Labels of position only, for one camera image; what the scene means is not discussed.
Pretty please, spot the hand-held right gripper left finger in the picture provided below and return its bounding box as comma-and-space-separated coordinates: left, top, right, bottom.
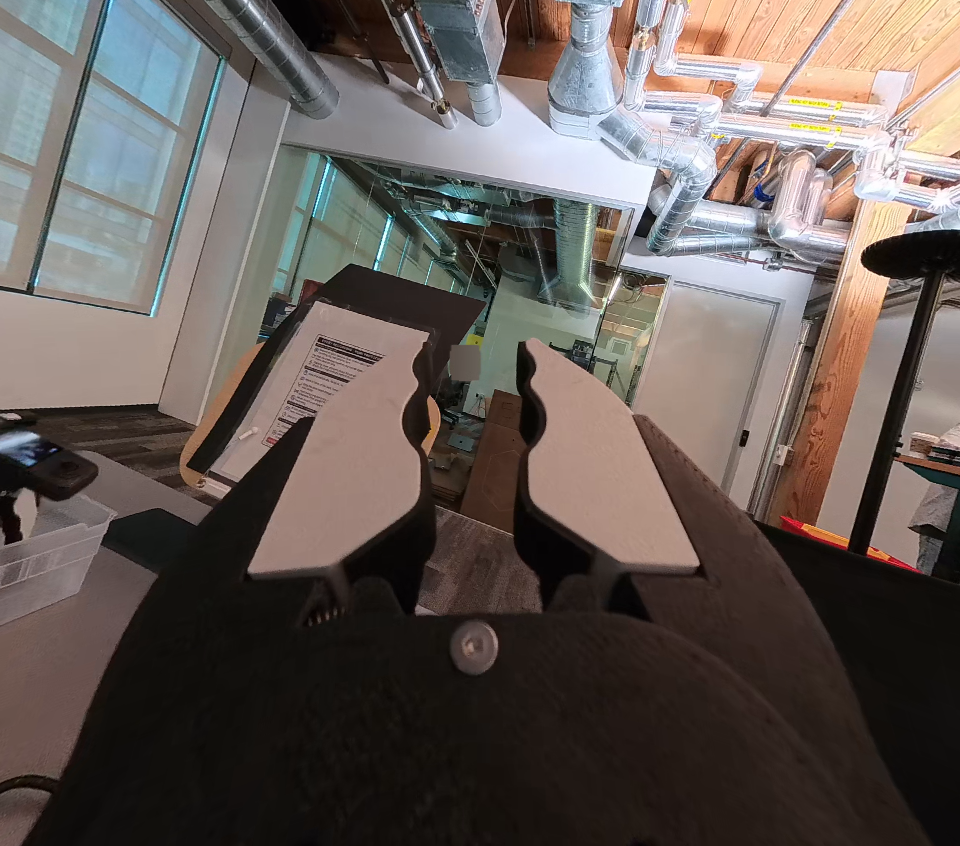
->
246, 335, 439, 616

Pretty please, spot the conical metal duct reducer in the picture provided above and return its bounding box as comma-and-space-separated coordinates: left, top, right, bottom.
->
546, 2, 627, 138

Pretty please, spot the sign stand with white base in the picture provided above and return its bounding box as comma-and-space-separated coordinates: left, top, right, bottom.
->
186, 295, 436, 496

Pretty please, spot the white door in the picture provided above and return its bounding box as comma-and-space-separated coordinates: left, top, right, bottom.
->
660, 280, 785, 510

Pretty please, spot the brown cardboard box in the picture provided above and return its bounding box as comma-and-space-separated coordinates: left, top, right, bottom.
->
459, 389, 528, 534

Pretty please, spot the black action camera on tripod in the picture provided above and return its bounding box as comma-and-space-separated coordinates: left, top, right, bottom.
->
0, 411, 100, 547

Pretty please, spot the black cable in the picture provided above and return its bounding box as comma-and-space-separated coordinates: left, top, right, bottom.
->
0, 773, 63, 811

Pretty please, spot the spiral metal air duct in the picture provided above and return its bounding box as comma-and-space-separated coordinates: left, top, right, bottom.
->
101, 0, 340, 120

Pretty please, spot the red plastic bin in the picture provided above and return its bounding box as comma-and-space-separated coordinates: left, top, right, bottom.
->
780, 515, 920, 571

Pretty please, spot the wooden support post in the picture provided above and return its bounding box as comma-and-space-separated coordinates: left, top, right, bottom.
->
791, 197, 912, 525

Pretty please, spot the large glass window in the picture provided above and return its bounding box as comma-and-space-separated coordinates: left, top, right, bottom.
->
0, 0, 226, 318

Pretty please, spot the silver flexible duct elbow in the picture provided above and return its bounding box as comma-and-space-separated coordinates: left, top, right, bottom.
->
600, 107, 719, 255

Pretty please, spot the clear plastic storage bin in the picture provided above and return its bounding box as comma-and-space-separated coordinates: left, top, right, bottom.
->
0, 492, 119, 627

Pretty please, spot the cluster of silver insulated pipes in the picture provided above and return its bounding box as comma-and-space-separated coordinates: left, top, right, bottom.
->
622, 0, 960, 262

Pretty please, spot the printed instruction sheet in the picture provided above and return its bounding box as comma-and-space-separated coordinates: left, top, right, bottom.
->
212, 297, 435, 489

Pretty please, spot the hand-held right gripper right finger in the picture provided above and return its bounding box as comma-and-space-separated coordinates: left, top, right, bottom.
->
512, 336, 704, 613

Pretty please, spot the black round high table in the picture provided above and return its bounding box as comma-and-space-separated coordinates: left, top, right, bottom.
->
846, 227, 960, 556

